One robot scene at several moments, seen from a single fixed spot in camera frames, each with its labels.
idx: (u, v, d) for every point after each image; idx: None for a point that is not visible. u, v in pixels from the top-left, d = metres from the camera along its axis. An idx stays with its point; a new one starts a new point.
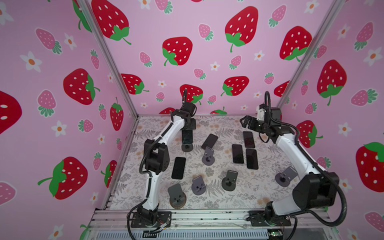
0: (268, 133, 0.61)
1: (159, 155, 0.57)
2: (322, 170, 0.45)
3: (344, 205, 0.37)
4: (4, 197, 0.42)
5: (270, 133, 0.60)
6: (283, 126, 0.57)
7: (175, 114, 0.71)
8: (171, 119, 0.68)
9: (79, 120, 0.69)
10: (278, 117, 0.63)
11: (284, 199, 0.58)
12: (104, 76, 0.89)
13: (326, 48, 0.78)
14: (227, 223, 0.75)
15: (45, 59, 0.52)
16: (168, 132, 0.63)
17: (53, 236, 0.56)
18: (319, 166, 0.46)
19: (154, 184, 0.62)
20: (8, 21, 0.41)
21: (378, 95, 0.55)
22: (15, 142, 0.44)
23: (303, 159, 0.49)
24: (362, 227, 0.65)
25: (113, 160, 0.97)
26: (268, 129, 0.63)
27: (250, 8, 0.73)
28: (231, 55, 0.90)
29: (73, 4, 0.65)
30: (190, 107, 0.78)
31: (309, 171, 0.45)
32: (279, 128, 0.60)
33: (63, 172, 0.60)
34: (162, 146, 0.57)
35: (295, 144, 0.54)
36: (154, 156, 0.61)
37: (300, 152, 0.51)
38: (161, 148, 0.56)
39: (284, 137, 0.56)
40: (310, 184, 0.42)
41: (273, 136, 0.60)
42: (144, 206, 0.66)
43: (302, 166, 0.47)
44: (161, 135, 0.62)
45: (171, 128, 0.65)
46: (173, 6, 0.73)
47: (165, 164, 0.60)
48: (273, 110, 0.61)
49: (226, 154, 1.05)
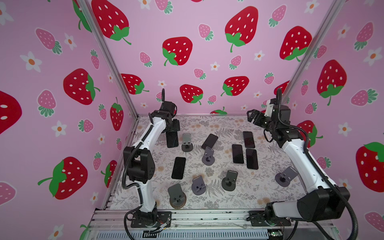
0: (274, 135, 0.57)
1: (143, 162, 0.51)
2: (332, 185, 0.42)
3: (355, 222, 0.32)
4: (4, 197, 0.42)
5: (277, 137, 0.56)
6: (291, 129, 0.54)
7: (154, 116, 0.66)
8: (150, 121, 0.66)
9: (79, 120, 0.69)
10: (286, 118, 0.57)
11: (286, 204, 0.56)
12: (104, 77, 0.89)
13: (326, 48, 0.78)
14: (227, 223, 0.75)
15: (46, 59, 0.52)
16: (149, 136, 0.57)
17: (53, 235, 0.56)
18: (330, 180, 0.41)
19: (145, 193, 0.59)
20: (8, 21, 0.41)
21: (378, 95, 0.55)
22: (16, 142, 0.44)
23: (312, 171, 0.45)
24: (362, 227, 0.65)
25: (113, 160, 0.97)
26: (274, 132, 0.58)
27: (250, 8, 0.73)
28: (231, 55, 0.90)
29: (73, 4, 0.65)
30: (169, 105, 0.74)
31: (318, 185, 0.42)
32: (287, 131, 0.56)
33: (63, 172, 0.60)
34: (143, 152, 0.51)
35: (304, 152, 0.50)
36: (138, 165, 0.54)
37: (308, 161, 0.47)
38: (143, 154, 0.51)
39: (292, 143, 0.52)
40: (318, 199, 0.40)
41: (280, 140, 0.56)
42: (142, 209, 0.65)
43: (311, 179, 0.44)
44: (142, 140, 0.56)
45: (151, 131, 0.59)
46: (173, 6, 0.73)
47: (151, 172, 0.55)
48: (282, 110, 0.55)
49: (226, 154, 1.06)
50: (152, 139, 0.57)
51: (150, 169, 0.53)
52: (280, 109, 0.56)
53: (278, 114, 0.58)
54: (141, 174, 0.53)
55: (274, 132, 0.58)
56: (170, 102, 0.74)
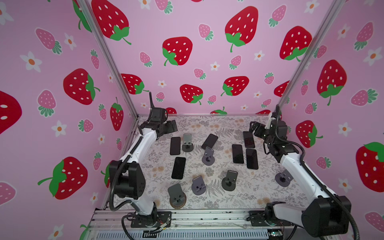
0: (271, 150, 0.60)
1: (132, 178, 0.46)
2: (331, 194, 0.43)
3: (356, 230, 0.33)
4: (4, 197, 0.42)
5: (273, 152, 0.59)
6: (286, 145, 0.63)
7: (144, 127, 0.62)
8: (140, 132, 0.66)
9: (79, 120, 0.69)
10: (283, 134, 0.59)
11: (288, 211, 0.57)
12: (104, 77, 0.89)
13: (326, 48, 0.78)
14: (227, 223, 0.75)
15: (46, 59, 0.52)
16: (139, 148, 0.53)
17: (53, 236, 0.56)
18: (328, 189, 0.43)
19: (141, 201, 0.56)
20: (8, 21, 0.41)
21: (378, 95, 0.55)
22: (16, 142, 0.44)
23: (311, 182, 0.46)
24: (362, 227, 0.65)
25: (113, 160, 0.97)
26: (271, 147, 0.61)
27: (251, 8, 0.73)
28: (232, 55, 0.90)
29: (73, 4, 0.65)
30: (158, 114, 0.69)
31: (318, 194, 0.43)
32: (283, 146, 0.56)
33: (63, 172, 0.60)
34: (132, 166, 0.46)
35: (300, 164, 0.52)
36: (126, 181, 0.49)
37: (305, 173, 0.49)
38: (131, 169, 0.46)
39: (288, 156, 0.55)
40: (320, 209, 0.40)
41: (277, 155, 0.58)
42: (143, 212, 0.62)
43: (310, 189, 0.45)
44: (130, 153, 0.51)
45: (140, 143, 0.55)
46: (173, 6, 0.73)
47: (140, 188, 0.49)
48: (280, 127, 0.58)
49: (226, 154, 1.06)
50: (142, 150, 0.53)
51: (139, 185, 0.48)
52: (278, 125, 0.60)
53: (276, 130, 0.60)
54: (130, 191, 0.47)
55: (272, 147, 0.61)
56: (159, 110, 0.68)
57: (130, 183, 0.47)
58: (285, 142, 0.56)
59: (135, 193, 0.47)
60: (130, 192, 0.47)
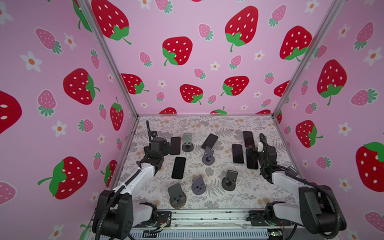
0: (263, 174, 0.69)
1: (121, 213, 0.42)
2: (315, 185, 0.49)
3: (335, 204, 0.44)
4: (4, 197, 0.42)
5: (265, 175, 0.68)
6: (275, 168, 0.71)
7: (143, 162, 0.62)
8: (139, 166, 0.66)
9: (79, 120, 0.69)
10: (273, 159, 0.67)
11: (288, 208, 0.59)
12: (104, 76, 0.89)
13: (326, 48, 0.78)
14: (227, 223, 0.75)
15: (45, 59, 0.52)
16: (134, 180, 0.51)
17: (54, 235, 0.56)
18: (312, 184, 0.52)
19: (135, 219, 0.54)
20: (8, 21, 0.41)
21: (378, 95, 0.55)
22: (15, 141, 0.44)
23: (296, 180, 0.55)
24: (362, 227, 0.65)
25: (113, 160, 0.97)
26: (263, 170, 0.70)
27: (251, 7, 0.73)
28: (232, 55, 0.90)
29: (73, 4, 0.65)
30: (157, 147, 0.67)
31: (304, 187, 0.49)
32: (272, 170, 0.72)
33: (63, 172, 0.60)
34: (123, 198, 0.43)
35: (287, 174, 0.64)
36: (113, 217, 0.43)
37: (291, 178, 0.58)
38: (122, 200, 0.42)
39: (276, 172, 0.66)
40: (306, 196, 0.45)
41: (267, 178, 0.67)
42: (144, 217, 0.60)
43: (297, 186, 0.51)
44: (125, 184, 0.49)
45: (137, 176, 0.53)
46: (173, 6, 0.73)
47: (127, 226, 0.43)
48: (271, 153, 0.68)
49: (226, 154, 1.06)
50: (136, 183, 0.50)
51: (126, 222, 0.43)
52: (269, 152, 0.68)
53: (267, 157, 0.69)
54: (114, 230, 0.41)
55: (263, 171, 0.70)
56: (158, 143, 0.66)
57: (117, 218, 0.42)
58: (273, 166, 0.70)
59: (119, 233, 0.41)
60: (114, 232, 0.41)
